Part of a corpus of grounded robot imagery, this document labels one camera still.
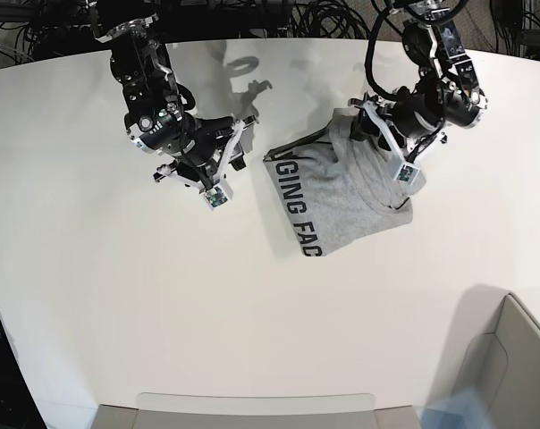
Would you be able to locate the beige bin front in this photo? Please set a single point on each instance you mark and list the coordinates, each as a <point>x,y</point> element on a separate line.
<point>159,410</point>

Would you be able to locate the beige bin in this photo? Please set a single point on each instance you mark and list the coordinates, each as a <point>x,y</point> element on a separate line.
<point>499,380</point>
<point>159,410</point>

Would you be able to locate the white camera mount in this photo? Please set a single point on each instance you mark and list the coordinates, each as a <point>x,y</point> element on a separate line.
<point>215,190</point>
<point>402,168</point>

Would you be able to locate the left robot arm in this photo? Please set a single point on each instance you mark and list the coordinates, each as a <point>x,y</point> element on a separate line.
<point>448,91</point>

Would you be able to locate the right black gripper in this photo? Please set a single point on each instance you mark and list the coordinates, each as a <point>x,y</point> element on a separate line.
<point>203,139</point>

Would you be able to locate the grey T-shirt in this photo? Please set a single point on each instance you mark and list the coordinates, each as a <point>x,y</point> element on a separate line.
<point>335,189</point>

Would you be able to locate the beige bin right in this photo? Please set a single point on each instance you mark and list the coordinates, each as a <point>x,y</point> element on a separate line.
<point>499,380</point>

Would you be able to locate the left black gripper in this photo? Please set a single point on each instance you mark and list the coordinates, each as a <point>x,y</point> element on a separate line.
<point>415,120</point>

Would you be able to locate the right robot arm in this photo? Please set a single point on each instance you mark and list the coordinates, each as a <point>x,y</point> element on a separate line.
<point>159,115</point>

